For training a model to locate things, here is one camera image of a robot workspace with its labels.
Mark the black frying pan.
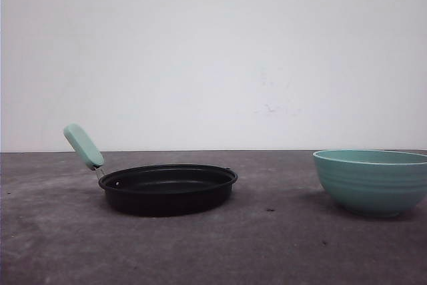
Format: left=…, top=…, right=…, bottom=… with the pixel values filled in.
left=63, top=123, right=238, bottom=217

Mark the teal ceramic bowl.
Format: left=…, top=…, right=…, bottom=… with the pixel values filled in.
left=313, top=150, right=426, bottom=217

